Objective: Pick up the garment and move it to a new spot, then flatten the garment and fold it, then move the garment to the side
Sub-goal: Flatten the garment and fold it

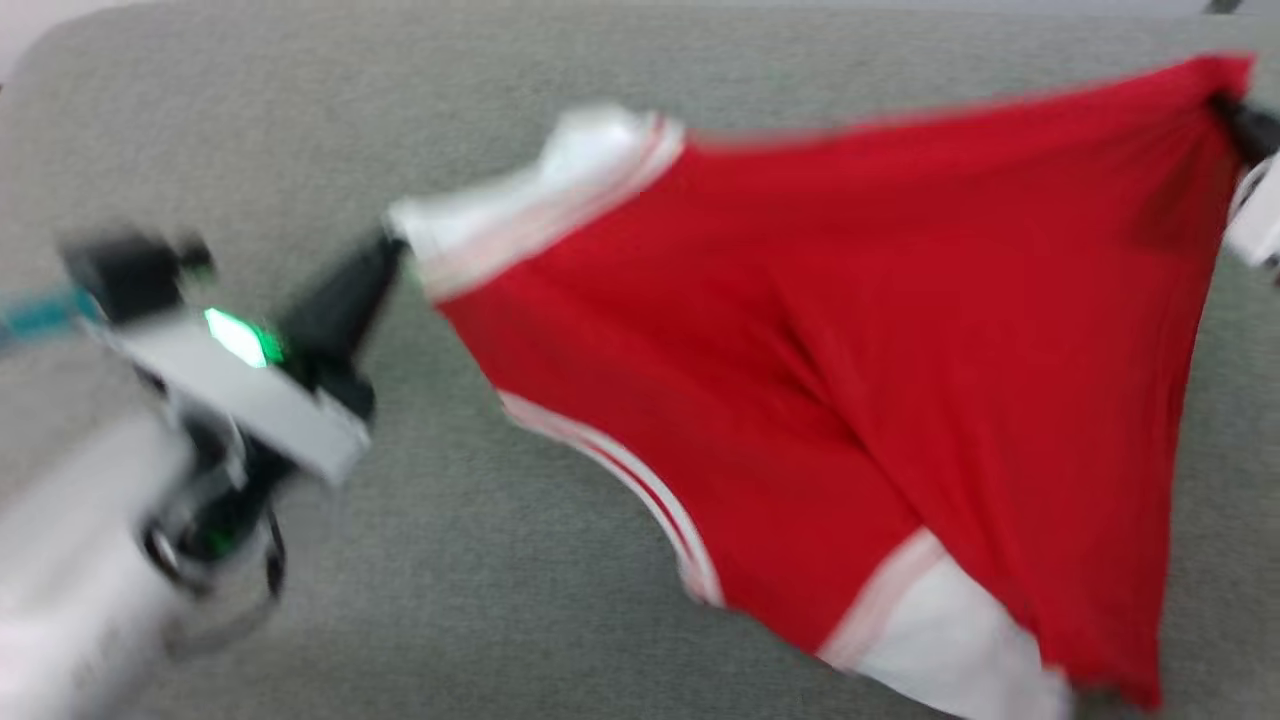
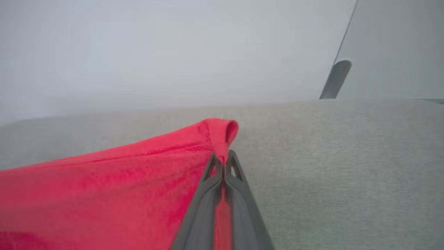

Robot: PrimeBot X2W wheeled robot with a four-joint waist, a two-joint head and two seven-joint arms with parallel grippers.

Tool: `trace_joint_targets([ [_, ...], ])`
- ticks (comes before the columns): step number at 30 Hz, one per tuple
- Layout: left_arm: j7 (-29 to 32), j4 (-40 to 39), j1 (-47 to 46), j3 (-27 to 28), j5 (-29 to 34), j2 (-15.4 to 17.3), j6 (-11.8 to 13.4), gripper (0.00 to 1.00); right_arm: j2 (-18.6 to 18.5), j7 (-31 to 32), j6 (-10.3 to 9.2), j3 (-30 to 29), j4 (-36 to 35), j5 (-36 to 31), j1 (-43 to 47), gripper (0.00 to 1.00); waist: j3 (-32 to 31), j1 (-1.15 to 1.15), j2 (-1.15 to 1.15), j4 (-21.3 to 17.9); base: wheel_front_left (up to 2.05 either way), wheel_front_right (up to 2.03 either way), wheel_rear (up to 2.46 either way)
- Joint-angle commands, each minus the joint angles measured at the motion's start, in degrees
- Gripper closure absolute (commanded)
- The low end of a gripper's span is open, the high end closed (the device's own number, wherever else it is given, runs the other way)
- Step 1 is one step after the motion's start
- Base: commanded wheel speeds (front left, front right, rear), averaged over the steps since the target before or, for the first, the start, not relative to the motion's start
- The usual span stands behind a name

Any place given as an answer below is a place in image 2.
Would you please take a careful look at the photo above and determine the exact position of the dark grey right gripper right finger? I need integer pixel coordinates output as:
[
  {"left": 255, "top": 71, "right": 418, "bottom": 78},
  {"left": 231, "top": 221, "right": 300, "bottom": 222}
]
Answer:
[{"left": 225, "top": 150, "right": 275, "bottom": 250}]

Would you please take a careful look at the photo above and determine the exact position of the grey metal bracket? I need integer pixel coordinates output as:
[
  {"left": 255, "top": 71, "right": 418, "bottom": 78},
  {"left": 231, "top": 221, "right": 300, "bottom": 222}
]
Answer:
[{"left": 319, "top": 59, "right": 353, "bottom": 100}]

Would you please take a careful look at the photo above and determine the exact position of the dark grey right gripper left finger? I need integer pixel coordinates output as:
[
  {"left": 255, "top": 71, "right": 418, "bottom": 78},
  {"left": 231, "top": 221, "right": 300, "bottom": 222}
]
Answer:
[{"left": 170, "top": 151, "right": 223, "bottom": 250}]

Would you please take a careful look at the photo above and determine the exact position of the red jersey with white stripes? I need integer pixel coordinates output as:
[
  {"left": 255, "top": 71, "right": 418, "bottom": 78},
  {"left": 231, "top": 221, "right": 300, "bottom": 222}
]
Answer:
[{"left": 0, "top": 118, "right": 240, "bottom": 250}]

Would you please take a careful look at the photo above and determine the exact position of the grey fabric table cover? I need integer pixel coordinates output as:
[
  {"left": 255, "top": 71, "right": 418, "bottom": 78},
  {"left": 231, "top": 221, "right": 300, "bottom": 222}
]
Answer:
[{"left": 0, "top": 99, "right": 444, "bottom": 250}]

